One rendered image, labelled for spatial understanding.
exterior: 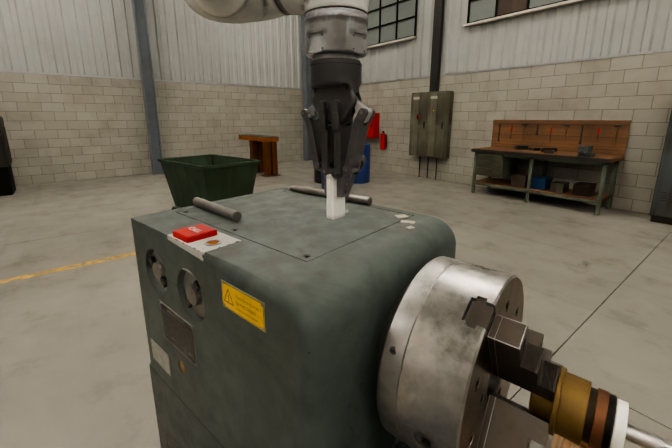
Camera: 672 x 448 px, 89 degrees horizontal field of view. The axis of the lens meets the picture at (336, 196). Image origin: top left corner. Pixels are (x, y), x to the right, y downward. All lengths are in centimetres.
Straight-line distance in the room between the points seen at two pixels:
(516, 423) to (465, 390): 15
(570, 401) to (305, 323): 37
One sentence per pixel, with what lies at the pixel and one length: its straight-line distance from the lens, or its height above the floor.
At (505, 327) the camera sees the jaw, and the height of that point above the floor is 120.
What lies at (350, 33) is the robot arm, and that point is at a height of 158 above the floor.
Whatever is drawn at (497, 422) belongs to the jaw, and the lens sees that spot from 65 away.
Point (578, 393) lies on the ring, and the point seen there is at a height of 112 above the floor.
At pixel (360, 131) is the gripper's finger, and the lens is 49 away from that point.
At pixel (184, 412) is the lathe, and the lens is 96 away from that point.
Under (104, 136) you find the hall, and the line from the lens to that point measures 1028.
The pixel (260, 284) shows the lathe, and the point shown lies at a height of 125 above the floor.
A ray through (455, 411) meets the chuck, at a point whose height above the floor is 112.
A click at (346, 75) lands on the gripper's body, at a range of 50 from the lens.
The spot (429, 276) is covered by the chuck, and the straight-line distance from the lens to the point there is 58.
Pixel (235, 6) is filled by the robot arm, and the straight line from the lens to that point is 55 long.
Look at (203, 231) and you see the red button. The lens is 69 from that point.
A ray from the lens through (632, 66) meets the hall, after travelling 724.
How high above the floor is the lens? 148
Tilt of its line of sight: 13 degrees down
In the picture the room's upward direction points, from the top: straight up
